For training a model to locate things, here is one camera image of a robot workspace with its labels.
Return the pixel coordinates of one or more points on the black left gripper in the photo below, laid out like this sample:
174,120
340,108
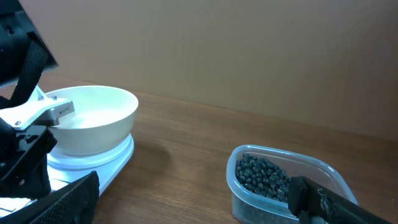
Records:
24,161

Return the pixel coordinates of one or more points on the white digital kitchen scale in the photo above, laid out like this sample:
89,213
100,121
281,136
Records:
59,170

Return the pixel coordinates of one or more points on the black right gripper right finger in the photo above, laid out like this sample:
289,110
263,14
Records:
311,202

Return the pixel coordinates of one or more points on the white bowl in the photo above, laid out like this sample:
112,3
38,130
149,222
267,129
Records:
103,117

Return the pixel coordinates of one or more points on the black beans in container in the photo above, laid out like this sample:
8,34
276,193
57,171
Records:
262,177

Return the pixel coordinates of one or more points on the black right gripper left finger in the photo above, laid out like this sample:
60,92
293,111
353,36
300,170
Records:
74,203

